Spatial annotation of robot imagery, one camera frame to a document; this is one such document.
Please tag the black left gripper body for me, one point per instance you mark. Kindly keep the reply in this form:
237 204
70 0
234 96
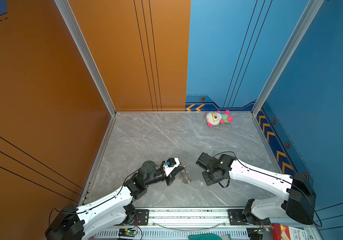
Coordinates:
169 179

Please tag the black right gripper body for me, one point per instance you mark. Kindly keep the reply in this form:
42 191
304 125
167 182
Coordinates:
209 178

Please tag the metal key holder with rings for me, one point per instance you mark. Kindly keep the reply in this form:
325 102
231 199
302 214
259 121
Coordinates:
188 178

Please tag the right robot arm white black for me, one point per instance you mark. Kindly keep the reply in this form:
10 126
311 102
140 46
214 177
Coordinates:
294 197

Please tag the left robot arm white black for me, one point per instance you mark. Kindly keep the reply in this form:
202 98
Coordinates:
84 222

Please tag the white pink plush toy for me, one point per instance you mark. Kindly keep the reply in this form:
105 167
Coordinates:
216 118

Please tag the small green circuit board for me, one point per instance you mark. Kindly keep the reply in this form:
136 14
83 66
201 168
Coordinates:
127 234

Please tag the red printed box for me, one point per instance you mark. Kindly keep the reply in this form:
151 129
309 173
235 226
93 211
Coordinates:
283 232

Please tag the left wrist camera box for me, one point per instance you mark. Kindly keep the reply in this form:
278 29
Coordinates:
169 165

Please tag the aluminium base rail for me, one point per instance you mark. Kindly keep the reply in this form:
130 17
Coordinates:
179 223

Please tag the aluminium corner post right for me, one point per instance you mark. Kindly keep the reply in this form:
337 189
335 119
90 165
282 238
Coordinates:
295 38

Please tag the aluminium corner post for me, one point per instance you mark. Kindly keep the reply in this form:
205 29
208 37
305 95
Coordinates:
79 39
295 38

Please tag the aluminium corner post left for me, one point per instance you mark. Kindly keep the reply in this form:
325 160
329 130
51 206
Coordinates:
79 39

